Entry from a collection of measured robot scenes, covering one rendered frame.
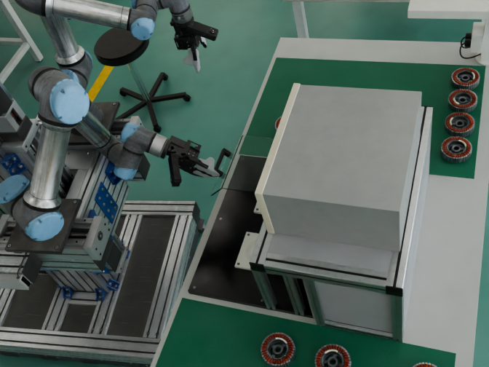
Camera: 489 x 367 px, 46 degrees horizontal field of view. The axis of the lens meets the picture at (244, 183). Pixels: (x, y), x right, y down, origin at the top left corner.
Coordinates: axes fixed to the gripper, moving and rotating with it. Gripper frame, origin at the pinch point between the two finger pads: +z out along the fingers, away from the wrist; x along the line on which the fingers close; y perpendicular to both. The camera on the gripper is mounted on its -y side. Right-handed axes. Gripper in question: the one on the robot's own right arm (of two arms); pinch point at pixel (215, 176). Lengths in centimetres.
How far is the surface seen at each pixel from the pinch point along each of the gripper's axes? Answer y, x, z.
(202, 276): -25.2, 26.3, 10.8
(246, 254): -14.0, 18.3, 22.1
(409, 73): 88, -1, 61
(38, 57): 161, 204, -154
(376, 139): 1, -51, 36
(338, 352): -42, -2, 57
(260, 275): -32.4, -9.7, 24.4
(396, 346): -35, -7, 73
